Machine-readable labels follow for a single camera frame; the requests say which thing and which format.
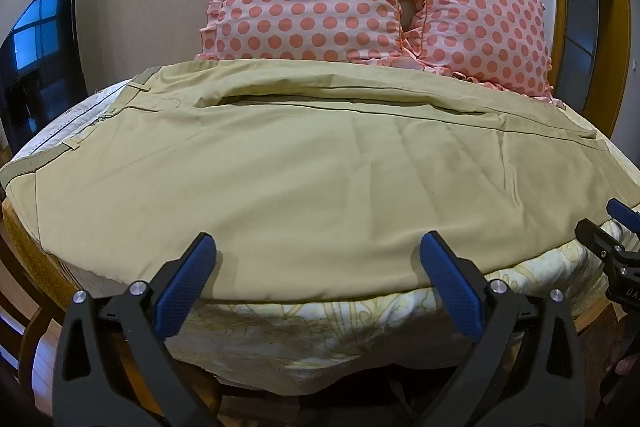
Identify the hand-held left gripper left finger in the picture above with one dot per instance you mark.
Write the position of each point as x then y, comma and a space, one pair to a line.
184, 289

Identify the khaki pants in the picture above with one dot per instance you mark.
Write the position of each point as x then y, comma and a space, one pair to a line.
300, 187

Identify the yellow floral bedsheet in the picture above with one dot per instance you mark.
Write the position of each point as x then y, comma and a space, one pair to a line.
300, 339

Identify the black flat screen television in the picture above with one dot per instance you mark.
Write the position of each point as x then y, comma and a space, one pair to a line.
37, 57

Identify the white stitched quilt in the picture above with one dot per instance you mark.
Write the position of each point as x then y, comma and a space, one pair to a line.
65, 122

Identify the small pink polka dot pillow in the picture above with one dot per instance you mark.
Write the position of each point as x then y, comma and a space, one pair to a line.
475, 19

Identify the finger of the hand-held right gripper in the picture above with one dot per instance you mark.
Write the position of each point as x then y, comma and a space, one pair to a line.
597, 238
622, 210

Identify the dark wooden chair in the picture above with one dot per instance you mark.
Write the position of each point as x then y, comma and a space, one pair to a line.
20, 307

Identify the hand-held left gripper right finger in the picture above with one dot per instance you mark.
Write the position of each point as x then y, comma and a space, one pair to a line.
451, 289

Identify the yellow wooden door frame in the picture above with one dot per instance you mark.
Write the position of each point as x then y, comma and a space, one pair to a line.
617, 32

